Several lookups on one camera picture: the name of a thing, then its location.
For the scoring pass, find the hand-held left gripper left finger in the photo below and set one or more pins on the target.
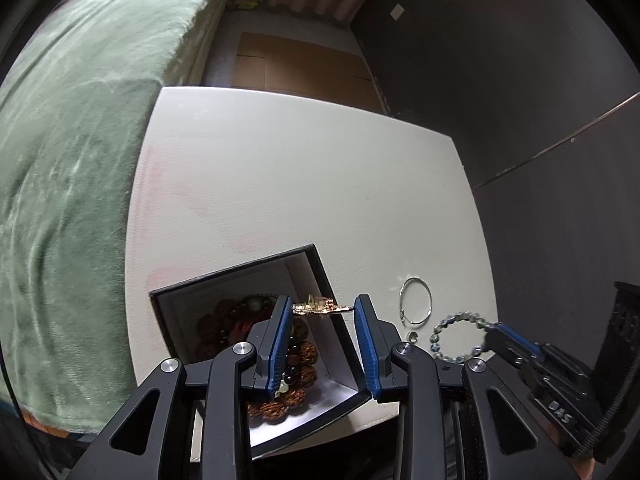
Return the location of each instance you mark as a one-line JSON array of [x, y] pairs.
[[280, 345]]

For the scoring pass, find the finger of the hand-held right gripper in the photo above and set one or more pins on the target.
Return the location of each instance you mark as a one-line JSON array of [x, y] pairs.
[[520, 338], [500, 355]]

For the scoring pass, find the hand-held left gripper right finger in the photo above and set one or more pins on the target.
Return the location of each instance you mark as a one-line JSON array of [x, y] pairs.
[[367, 345]]

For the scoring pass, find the gold brooch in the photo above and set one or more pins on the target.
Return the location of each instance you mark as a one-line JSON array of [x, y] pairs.
[[315, 305]]

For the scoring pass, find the black jewelry box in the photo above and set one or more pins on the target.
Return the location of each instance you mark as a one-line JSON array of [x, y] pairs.
[[235, 282]]

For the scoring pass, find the white square side table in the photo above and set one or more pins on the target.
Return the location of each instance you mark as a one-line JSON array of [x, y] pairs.
[[300, 185]]

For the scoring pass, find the green bed blanket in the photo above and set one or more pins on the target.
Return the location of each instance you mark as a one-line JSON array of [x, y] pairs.
[[75, 160]]

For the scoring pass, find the dark grey wardrobe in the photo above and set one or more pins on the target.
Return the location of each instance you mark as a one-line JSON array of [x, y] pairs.
[[500, 60]]

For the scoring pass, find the beige bed base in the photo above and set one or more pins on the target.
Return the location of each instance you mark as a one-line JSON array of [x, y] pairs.
[[200, 50]]

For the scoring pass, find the small green floor item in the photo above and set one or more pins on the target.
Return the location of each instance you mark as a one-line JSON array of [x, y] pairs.
[[245, 4]]

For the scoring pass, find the white wall switch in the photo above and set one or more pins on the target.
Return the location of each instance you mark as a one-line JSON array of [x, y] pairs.
[[398, 10]]

